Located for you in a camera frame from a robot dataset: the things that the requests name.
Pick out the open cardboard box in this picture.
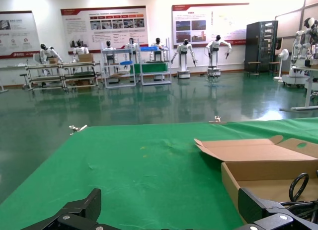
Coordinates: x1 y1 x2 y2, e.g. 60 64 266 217
193 135 318 227

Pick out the round grey stool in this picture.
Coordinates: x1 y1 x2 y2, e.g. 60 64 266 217
19 73 30 89

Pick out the green cloth on rack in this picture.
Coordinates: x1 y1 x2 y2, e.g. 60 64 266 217
130 63 169 75

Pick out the dark wooden stool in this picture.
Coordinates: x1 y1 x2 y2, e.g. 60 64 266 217
247 61 261 78
269 61 282 77

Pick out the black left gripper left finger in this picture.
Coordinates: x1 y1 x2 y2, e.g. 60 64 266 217
21 188 102 230

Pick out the large closed cardboard box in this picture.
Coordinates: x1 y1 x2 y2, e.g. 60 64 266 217
78 53 94 63

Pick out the red white wall poster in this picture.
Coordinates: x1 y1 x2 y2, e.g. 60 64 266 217
60 5 149 54
171 2 250 48
0 10 40 59

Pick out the green table cloth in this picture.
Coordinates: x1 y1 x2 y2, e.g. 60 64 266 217
0 117 318 230

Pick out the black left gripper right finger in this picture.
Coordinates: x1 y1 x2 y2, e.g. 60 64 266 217
233 187 318 230

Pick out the white frame desk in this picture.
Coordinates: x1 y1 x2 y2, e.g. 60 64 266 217
279 65 318 113

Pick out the white standing fan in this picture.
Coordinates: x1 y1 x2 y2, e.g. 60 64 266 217
273 49 290 82

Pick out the black power cable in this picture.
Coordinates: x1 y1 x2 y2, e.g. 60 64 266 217
280 172 318 216

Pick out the black server cabinet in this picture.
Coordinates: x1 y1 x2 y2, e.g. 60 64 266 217
244 20 279 73

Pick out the white long table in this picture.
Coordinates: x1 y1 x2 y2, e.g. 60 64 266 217
0 64 28 93

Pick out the white shelf rack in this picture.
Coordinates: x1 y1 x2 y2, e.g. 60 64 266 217
133 37 172 86
100 40 137 88

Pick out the white black humanoid robot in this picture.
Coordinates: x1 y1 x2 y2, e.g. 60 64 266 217
124 37 141 64
170 38 199 79
205 34 233 78
102 40 117 65
150 37 165 62
39 43 63 65
282 16 318 88
73 40 90 56

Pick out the metal frame workbench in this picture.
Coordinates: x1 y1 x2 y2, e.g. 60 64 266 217
61 61 102 90
25 63 66 91

